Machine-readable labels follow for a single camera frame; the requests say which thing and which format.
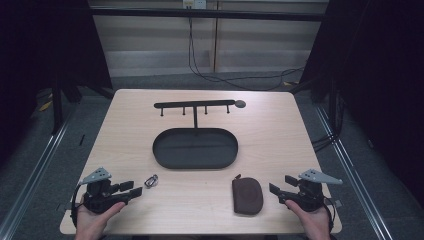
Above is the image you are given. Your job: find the black stand leg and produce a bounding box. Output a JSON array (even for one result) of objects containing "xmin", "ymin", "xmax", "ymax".
[{"xmin": 50, "ymin": 84, "xmax": 65, "ymax": 136}]

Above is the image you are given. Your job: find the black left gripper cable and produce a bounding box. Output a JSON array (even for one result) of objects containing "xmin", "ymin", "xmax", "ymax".
[{"xmin": 70, "ymin": 183, "xmax": 84, "ymax": 229}]

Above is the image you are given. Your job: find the silver key ring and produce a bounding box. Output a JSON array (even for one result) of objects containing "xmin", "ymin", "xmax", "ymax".
[{"xmin": 143, "ymin": 174, "xmax": 160, "ymax": 189}]

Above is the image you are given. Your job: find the white wall socket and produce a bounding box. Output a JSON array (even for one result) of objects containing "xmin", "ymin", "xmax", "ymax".
[{"xmin": 182, "ymin": 0, "xmax": 208, "ymax": 10}]

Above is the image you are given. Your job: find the black hook stand with tray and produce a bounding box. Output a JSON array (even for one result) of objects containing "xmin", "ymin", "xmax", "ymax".
[{"xmin": 152, "ymin": 98, "xmax": 247, "ymax": 170}]

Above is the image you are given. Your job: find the bundle of black floor cables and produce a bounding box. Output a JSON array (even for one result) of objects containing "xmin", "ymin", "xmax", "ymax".
[{"xmin": 311, "ymin": 132, "xmax": 337, "ymax": 154}]

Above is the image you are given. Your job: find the person's left hand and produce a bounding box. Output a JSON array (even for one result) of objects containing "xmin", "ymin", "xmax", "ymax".
[{"xmin": 74, "ymin": 201, "xmax": 127, "ymax": 240}]

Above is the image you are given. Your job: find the black horizontal frame bar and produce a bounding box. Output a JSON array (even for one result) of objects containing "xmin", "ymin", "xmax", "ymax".
[{"xmin": 89, "ymin": 7, "xmax": 326, "ymax": 23}]

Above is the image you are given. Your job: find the dark curtain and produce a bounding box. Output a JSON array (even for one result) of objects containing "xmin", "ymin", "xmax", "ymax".
[
  {"xmin": 298, "ymin": 0, "xmax": 424, "ymax": 208},
  {"xmin": 0, "ymin": 0, "xmax": 114, "ymax": 168}
]

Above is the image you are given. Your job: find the brown zip pouch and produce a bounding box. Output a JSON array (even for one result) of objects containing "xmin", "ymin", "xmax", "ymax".
[{"xmin": 231, "ymin": 173, "xmax": 265, "ymax": 216}]

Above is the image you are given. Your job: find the person's right hand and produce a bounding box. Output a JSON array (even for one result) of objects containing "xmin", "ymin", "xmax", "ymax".
[{"xmin": 284, "ymin": 199, "xmax": 332, "ymax": 240}]

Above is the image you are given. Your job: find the black wall cable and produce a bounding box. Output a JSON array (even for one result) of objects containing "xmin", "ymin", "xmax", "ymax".
[{"xmin": 187, "ymin": 17, "xmax": 306, "ymax": 92}]

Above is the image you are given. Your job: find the yellow tape strip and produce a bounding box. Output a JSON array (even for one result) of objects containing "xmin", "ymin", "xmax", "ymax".
[{"xmin": 38, "ymin": 99, "xmax": 54, "ymax": 113}]

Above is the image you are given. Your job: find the metal floor rail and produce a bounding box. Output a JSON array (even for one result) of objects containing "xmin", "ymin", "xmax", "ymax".
[
  {"xmin": 0, "ymin": 113, "xmax": 73, "ymax": 240},
  {"xmin": 313, "ymin": 103, "xmax": 396, "ymax": 240}
]

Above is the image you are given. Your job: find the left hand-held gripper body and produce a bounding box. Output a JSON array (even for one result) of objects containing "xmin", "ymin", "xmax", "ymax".
[{"xmin": 78, "ymin": 167, "xmax": 130, "ymax": 215}]

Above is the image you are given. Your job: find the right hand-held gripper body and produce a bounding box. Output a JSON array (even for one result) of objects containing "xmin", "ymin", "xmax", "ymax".
[{"xmin": 282, "ymin": 168, "xmax": 344, "ymax": 213}]

